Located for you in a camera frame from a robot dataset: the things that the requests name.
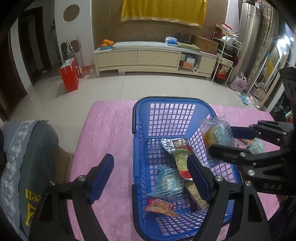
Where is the clear blue striped snack bag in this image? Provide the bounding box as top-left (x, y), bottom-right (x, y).
top-left (200, 117), bottom-right (235, 168)

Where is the red white snack packet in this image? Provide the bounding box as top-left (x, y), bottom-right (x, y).
top-left (161, 138), bottom-right (194, 181)

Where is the light blue snack packet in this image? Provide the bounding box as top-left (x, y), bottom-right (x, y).
top-left (246, 138), bottom-right (265, 154)

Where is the orange long snack packet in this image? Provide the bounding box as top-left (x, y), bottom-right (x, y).
top-left (238, 138), bottom-right (253, 149)

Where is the tan flat cracker packet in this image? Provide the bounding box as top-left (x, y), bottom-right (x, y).
top-left (184, 181), bottom-right (209, 210)

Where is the blue floor mop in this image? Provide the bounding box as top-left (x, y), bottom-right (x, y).
top-left (240, 52), bottom-right (270, 105)

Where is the pink gift bag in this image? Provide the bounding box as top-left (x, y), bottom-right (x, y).
top-left (230, 73), bottom-right (248, 92)

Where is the grey embroidered chair cushion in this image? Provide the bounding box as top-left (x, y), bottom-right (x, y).
top-left (1, 120), bottom-right (59, 240)

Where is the clear cracker sleeve bag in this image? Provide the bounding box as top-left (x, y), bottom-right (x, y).
top-left (147, 165), bottom-right (185, 200)

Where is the red small snack packet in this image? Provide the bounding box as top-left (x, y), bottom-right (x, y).
top-left (145, 198), bottom-right (180, 217)

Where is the white metal shelf rack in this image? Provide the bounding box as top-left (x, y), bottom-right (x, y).
top-left (211, 27), bottom-right (242, 84)

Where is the blue plastic basket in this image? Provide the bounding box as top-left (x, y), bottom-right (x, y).
top-left (132, 96), bottom-right (241, 240)

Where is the pink quilted table cover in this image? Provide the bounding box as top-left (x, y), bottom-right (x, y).
top-left (70, 100), bottom-right (279, 240)

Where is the cardboard box on cabinet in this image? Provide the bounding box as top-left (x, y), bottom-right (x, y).
top-left (191, 35), bottom-right (219, 55)

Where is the green cloth on cabinet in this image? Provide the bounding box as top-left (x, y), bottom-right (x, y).
top-left (177, 42), bottom-right (201, 51)

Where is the blue tissue pack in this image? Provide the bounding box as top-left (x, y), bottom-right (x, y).
top-left (165, 37), bottom-right (178, 46)

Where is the beige tv cabinet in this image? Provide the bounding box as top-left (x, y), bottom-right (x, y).
top-left (93, 41), bottom-right (217, 78)

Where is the red paper bag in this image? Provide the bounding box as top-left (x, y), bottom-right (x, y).
top-left (59, 58), bottom-right (79, 93)

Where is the pile of oranges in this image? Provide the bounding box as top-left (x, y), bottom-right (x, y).
top-left (100, 39), bottom-right (114, 48)

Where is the yellow wall cloth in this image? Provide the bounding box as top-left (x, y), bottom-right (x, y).
top-left (121, 0), bottom-right (207, 28)

